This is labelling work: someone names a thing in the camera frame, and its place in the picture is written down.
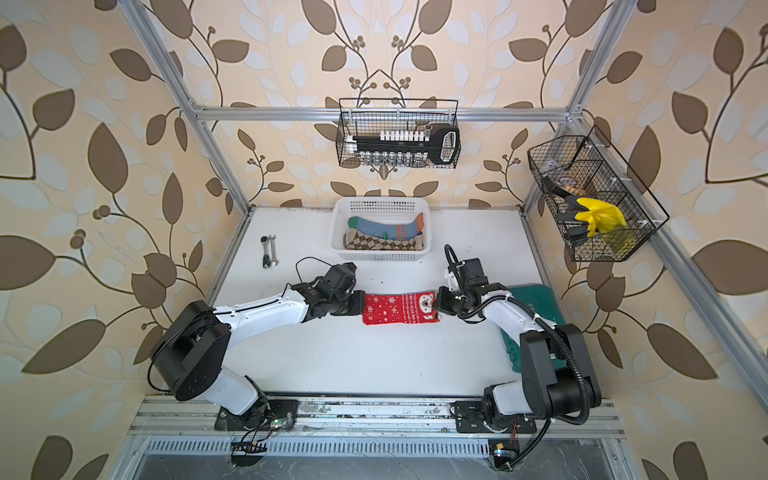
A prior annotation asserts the yellow rubber glove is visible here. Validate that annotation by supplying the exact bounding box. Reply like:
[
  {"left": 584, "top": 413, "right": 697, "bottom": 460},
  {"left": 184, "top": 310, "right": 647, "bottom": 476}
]
[{"left": 574, "top": 197, "right": 628, "bottom": 238}]

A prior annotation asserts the green handled ratchet wrench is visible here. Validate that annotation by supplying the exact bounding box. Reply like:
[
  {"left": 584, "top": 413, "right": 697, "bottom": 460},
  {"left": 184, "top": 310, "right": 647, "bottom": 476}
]
[{"left": 260, "top": 235, "right": 272, "bottom": 269}]

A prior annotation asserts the back black wire basket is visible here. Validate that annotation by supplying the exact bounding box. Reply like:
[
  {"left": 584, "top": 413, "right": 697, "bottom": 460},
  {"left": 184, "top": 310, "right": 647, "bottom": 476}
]
[{"left": 335, "top": 96, "right": 461, "bottom": 169}]

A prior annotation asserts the blue striped sock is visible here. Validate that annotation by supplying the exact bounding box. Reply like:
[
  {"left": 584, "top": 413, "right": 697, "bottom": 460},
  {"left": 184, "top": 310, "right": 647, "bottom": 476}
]
[{"left": 347, "top": 214, "right": 425, "bottom": 239}]

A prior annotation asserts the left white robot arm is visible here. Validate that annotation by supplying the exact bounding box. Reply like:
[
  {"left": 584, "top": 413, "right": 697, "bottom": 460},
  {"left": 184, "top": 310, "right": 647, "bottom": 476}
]
[{"left": 150, "top": 262, "right": 365, "bottom": 420}]

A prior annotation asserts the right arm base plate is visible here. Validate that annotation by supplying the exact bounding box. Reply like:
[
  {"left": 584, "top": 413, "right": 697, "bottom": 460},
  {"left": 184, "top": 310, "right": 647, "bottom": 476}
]
[{"left": 449, "top": 400, "right": 537, "bottom": 435}]

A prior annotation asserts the black wire basket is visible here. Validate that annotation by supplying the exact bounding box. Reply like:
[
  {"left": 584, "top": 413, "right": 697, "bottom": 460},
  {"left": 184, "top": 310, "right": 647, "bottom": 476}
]
[
  {"left": 527, "top": 126, "right": 670, "bottom": 262},
  {"left": 335, "top": 96, "right": 461, "bottom": 169}
]

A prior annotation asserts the white plastic basket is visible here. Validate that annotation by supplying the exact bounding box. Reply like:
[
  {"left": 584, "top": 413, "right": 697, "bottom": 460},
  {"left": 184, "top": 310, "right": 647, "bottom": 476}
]
[{"left": 328, "top": 197, "right": 433, "bottom": 261}]

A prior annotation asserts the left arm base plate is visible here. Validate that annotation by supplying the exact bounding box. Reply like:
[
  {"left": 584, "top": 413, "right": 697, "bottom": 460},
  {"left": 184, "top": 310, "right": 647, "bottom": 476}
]
[{"left": 214, "top": 399, "right": 299, "bottom": 432}]

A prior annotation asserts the green plastic tool case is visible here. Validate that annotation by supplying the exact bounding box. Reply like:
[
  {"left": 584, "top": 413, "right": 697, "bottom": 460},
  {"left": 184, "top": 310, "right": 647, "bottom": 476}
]
[{"left": 501, "top": 284, "right": 565, "bottom": 373}]

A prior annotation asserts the black socket set holder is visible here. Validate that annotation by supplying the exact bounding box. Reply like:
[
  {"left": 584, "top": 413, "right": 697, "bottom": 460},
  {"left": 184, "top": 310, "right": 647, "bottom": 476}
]
[{"left": 343, "top": 125, "right": 460, "bottom": 166}]

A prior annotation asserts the right black wire basket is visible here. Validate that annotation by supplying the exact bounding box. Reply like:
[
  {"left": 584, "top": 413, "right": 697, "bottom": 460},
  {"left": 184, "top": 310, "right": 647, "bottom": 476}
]
[{"left": 527, "top": 126, "right": 670, "bottom": 262}]

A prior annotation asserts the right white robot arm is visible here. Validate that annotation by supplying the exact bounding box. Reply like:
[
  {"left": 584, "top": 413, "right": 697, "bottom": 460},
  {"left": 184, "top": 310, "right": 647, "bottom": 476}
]
[{"left": 434, "top": 244, "right": 602, "bottom": 431}]

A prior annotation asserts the black tool in basket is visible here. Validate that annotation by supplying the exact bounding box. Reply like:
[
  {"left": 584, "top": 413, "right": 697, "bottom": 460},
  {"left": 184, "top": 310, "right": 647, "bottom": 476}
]
[{"left": 543, "top": 176, "right": 588, "bottom": 245}]

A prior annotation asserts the brown argyle sock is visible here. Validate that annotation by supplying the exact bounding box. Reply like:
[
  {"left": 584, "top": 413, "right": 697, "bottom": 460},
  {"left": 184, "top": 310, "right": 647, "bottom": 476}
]
[{"left": 343, "top": 229, "right": 425, "bottom": 251}]

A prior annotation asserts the red christmas sock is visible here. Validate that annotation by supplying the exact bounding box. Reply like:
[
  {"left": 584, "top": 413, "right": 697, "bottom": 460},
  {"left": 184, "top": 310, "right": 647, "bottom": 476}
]
[
  {"left": 362, "top": 291, "right": 438, "bottom": 320},
  {"left": 363, "top": 312, "right": 439, "bottom": 325}
]

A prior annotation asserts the silver wrench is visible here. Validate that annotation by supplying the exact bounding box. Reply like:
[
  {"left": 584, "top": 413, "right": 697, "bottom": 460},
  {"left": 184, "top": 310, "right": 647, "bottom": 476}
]
[{"left": 267, "top": 235, "right": 279, "bottom": 267}]

